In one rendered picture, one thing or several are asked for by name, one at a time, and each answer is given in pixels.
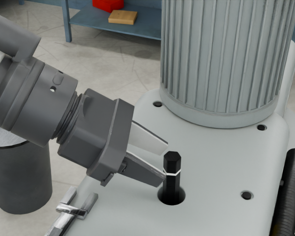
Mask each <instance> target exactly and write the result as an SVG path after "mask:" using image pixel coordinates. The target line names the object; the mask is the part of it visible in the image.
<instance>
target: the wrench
mask: <svg viewBox="0 0 295 236"><path fill-rule="evenodd" d="M76 194H77V190H76V187H73V186H70V188H69V189H68V190H67V192H66V193H65V195H64V196H63V198H62V199H61V201H60V203H59V204H58V206H57V207H56V212H58V213H61V214H60V215H59V217H58V218H57V219H56V221H55V222H54V224H53V225H52V227H51V228H50V230H49V231H48V233H47V234H46V235H45V236H65V235H66V234H67V232H68V230H69V229H70V228H71V226H72V224H73V223H74V221H75V219H76V218H77V219H80V220H84V219H85V217H86V216H87V214H89V212H90V210H91V209H92V207H93V205H94V204H95V202H96V201H97V199H98V194H97V193H94V192H92V193H90V194H89V196H88V197H87V199H86V200H85V202H84V203H83V205H82V206H81V208H80V209H79V208H76V207H73V206H69V204H70V203H71V201H72V200H73V198H74V197H75V195H76Z"/></svg>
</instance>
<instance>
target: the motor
mask: <svg viewBox="0 0 295 236"><path fill-rule="evenodd" d="M294 25H295V0H162V30H161V69H160V96H161V99H162V101H163V103H164V104H165V105H166V106H167V108H168V109H169V110H171V111H172V112H173V113H175V114H176V115H178V116H179V117H181V118H183V119H185V120H187V121H189V122H192V123H195V124H198V125H202V126H206V127H212V128H239V127H245V126H249V125H252V124H255V123H258V122H260V121H262V120H264V119H266V118H267V117H269V116H270V115H271V114H272V113H273V112H274V110H275V109H276V107H277V104H278V100H279V96H280V89H281V84H282V80H283V75H284V71H285V66H286V62H287V58H288V52H289V48H290V43H291V38H292V34H293V30H294Z"/></svg>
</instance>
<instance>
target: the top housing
mask: <svg viewBox="0 0 295 236"><path fill-rule="evenodd" d="M133 121H135V122H137V123H139V124H140V125H142V126H143V127H145V128H147V129H148V130H150V131H151V132H153V133H154V134H156V135H157V136H159V137H160V138H162V139H163V140H165V141H167V142H168V147H167V148H166V150H165V151H164V152H163V153H162V154H161V155H156V154H154V153H151V152H148V151H146V150H144V149H141V148H139V147H136V146H133V145H131V144H128V145H127V151H130V152H132V153H133V154H135V155H136V156H138V157H140V158H141V159H143V160H144V161H146V162H148V163H149V164H151V165H153V166H154V167H156V168H157V169H159V170H161V171H162V172H163V156H164V155H165V154H166V153H167V152H168V151H176V152H178V153H179V154H180V156H181V171H180V185H179V200H178V205H173V206H170V205H166V204H164V203H162V186H163V182H162V183H161V184H160V185H159V186H158V187H157V188H156V187H153V186H151V185H148V184H145V183H143V182H140V181H137V180H135V179H132V178H129V177H126V176H124V175H121V174H118V173H116V174H115V173H114V176H113V177H112V179H111V180H110V181H109V183H108V184H107V185H106V186H105V187H103V186H101V185H100V183H101V182H100V181H98V180H96V179H94V178H92V177H89V176H87V175H86V176H85V178H84V179H83V180H82V182H81V183H80V185H79V186H78V188H77V189H76V190H77V194H76V195H75V197H74V198H73V200H72V201H71V203H70V204H69V206H73V207H76V208H79V209H80V208H81V206H82V205H83V203H84V202H85V200H86V199H87V197H88V196H89V194H90V193H92V192H94V193H97V194H98V199H97V201H96V202H95V204H94V205H93V207H92V209H91V210H90V212H89V214H87V216H86V217H85V219H84V220H80V219H77V218H76V219H75V221H74V223H73V224H72V226H71V228H70V229H69V230H68V232H67V234H66V235H65V236H269V232H270V227H271V223H272V218H273V213H274V208H275V203H276V199H277V194H278V189H279V185H280V179H281V175H282V170H283V165H284V161H285V156H286V152H287V147H288V141H289V133H290V130H289V127H288V124H287V123H286V121H285V120H284V119H283V118H282V117H281V116H280V115H279V114H277V113H275V112H273V113H272V114H271V115H270V116H269V117H267V118H266V119H264V120H262V121H260V122H258V123H255V124H252V125H249V126H245V127H239V128H212V127H206V126H202V125H198V124H195V123H192V122H189V121H187V120H185V119H183V118H181V117H179V116H178V115H176V114H175V113H173V112H172V111H171V110H169V109H168V108H167V106H166V105H165V104H164V103H163V101H162V99H161V96H160V88H156V89H152V90H150V91H148V92H146V93H144V94H143V95H142V96H141V97H140V98H139V100H138V101H137V103H136V104H135V107H134V112H133Z"/></svg>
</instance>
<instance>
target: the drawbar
mask: <svg viewBox="0 0 295 236"><path fill-rule="evenodd" d="M163 168H164V169H165V171H166V173H171V174H176V173H177V172H178V171H179V170H180V169H181V156H180V154H179V153H178V152H176V151H168V152H167V153H166V154H165V155H164V156H163ZM179 185H180V172H179V173H178V174H177V175H176V176H172V175H166V178H165V180H164V181H163V186H162V203H164V204H166V205H170V206H173V205H178V200H179Z"/></svg>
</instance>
